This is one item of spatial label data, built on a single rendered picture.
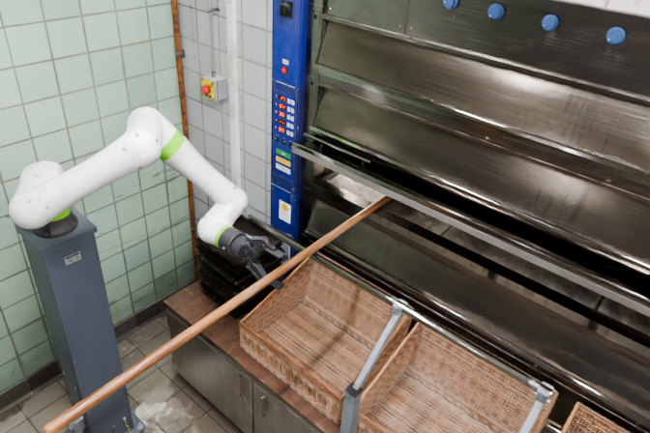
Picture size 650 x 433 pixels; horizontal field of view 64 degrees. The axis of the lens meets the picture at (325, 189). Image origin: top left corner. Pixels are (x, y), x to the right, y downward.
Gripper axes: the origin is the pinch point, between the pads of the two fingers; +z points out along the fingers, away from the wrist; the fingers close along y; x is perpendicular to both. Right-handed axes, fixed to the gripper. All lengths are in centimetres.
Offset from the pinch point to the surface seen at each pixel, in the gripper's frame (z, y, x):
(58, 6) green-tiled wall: -122, -64, 0
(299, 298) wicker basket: -25, 56, -41
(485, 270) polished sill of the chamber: 51, 2, -53
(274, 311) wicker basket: -26, 54, -24
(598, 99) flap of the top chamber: 67, -67, -56
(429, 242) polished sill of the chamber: 28, 2, -53
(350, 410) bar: 39, 31, 7
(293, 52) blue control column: -42, -55, -51
